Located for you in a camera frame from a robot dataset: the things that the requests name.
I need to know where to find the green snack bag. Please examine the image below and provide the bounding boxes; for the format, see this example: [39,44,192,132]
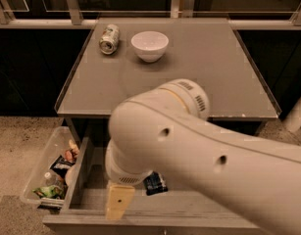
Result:
[32,185,65,200]

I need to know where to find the grey cabinet counter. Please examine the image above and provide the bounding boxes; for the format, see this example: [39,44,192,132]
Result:
[54,17,282,149]

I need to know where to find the crushed green soda can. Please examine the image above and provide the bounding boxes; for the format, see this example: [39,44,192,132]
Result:
[99,24,120,55]

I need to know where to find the metal window railing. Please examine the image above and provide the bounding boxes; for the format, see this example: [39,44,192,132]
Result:
[0,0,301,25]

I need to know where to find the black snack packet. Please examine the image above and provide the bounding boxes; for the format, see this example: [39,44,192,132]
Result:
[50,156,75,178]

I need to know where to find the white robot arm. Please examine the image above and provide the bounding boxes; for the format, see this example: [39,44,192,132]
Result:
[106,79,301,235]

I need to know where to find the clear plastic water bottle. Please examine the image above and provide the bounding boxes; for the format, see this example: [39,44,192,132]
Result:
[44,171,65,188]

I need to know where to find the grey open top drawer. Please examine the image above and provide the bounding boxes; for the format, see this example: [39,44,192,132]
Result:
[43,140,265,235]

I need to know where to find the orange pink snack packet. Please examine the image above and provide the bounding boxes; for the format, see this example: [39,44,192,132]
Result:
[64,140,79,163]

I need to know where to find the dark blue rxbar wrapper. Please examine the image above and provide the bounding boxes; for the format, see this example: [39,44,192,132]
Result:
[143,171,168,196]

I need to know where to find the clear plastic bin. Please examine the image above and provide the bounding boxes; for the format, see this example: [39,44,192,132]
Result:
[21,126,75,209]

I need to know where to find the white ceramic bowl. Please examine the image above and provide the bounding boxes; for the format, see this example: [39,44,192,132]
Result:
[130,31,169,63]

